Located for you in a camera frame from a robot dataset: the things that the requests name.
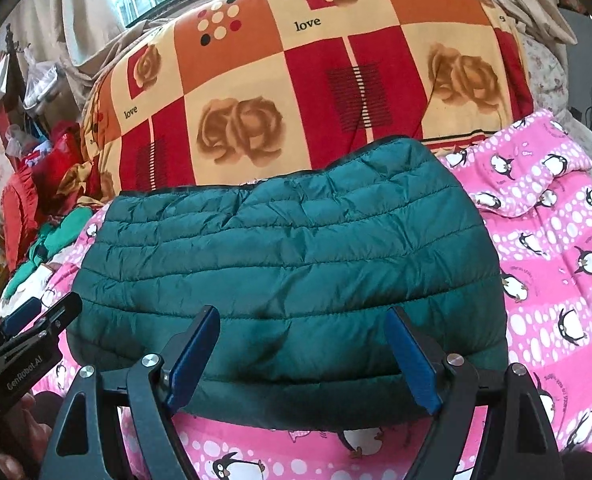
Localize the floral white bedsheet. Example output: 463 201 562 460
465 0 592 196

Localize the pink penguin quilt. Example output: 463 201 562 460
0 108 592 480

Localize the beige curtain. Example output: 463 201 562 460
3 0 143 110

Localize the red cream rose blanket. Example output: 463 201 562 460
81 0 534 200

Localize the red clothes pile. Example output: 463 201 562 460
1 122 113 271

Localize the green cloth item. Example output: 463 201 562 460
2 207 93 300

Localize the dark green puffer jacket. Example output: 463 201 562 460
67 136 508 431

